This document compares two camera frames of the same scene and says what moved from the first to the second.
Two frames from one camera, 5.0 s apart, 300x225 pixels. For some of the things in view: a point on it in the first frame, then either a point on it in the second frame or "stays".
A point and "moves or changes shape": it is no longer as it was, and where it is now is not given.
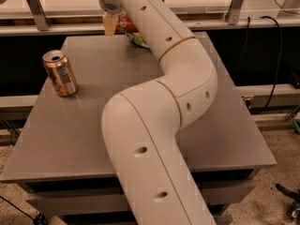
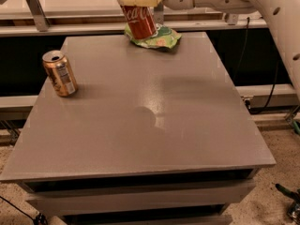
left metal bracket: (35, 6) stays
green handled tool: (293, 209) stays
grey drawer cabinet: (62, 164) stays
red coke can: (126, 25) moves or changes shape
